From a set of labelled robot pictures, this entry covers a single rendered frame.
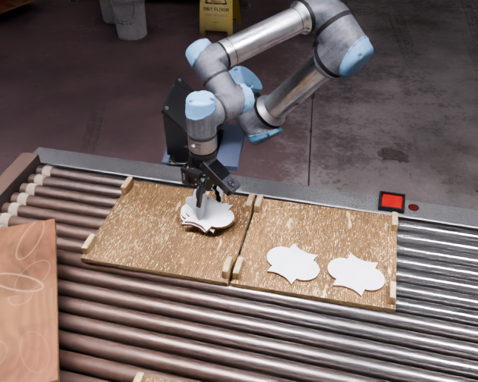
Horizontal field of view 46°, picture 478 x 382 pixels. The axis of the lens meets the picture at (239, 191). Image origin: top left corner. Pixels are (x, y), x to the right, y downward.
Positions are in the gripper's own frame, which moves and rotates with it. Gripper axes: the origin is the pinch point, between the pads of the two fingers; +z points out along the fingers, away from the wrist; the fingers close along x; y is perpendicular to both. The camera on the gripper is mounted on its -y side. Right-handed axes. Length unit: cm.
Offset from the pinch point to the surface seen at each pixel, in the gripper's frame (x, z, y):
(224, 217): 0.0, 0.6, -4.6
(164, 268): 21.5, 5.2, -0.1
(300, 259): 0.0, 3.6, -29.0
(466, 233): -36, 5, -62
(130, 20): -238, 80, 260
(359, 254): -10.9, 4.2, -40.8
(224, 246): 6.3, 4.8, -8.6
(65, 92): -143, 99, 240
